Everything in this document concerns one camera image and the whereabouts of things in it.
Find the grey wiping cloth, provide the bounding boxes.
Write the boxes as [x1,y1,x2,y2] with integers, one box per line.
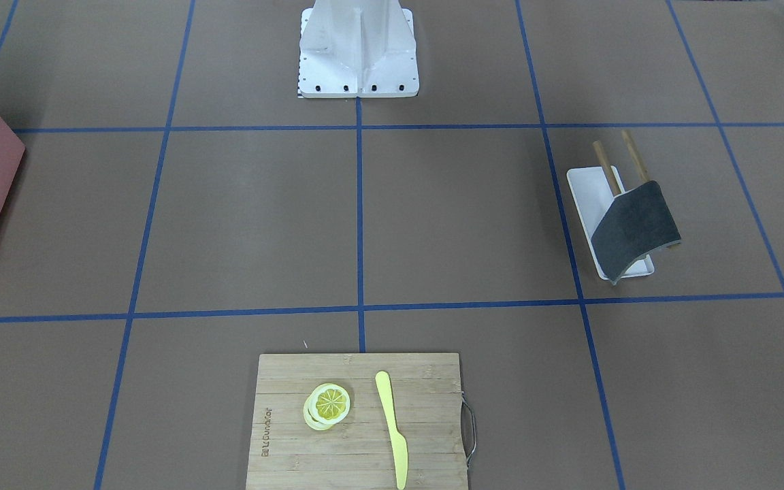
[591,180,682,285]

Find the yellow lemon slice toy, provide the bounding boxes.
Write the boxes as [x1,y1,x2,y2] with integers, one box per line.
[302,382,351,431]

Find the white rectangular tray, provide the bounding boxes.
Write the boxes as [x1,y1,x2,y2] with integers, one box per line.
[566,165,655,281]

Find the yellow plastic knife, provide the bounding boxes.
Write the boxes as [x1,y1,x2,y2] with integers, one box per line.
[374,370,410,489]

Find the wooden rack rod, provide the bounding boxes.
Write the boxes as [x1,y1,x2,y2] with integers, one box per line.
[621,129,651,183]
[592,140,623,197]

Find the bamboo cutting board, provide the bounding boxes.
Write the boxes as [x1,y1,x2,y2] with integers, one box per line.
[246,353,469,489]

